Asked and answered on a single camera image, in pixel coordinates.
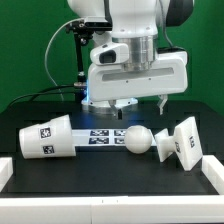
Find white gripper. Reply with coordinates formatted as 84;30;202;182
88;42;188;119

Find white lamp bulb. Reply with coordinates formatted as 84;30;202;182
124;125;152;154

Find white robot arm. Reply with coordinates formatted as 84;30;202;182
67;0;194;115

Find white lamp shade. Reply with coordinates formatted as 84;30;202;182
19;115;76;159

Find white marker sheet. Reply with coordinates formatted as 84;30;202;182
72;129;156;146

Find white right rail block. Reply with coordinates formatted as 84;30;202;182
202;155;224;195

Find white rail block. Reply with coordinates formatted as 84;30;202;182
202;155;224;195
0;157;13;192

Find black camera on stand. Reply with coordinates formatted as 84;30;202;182
66;19;112;89

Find grey camera cable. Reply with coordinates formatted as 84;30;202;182
44;18;82;102

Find black cables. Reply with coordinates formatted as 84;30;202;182
6;84;88;108

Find white front rail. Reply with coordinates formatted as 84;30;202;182
0;196;224;224

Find white left rail block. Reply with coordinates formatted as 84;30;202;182
0;157;13;192

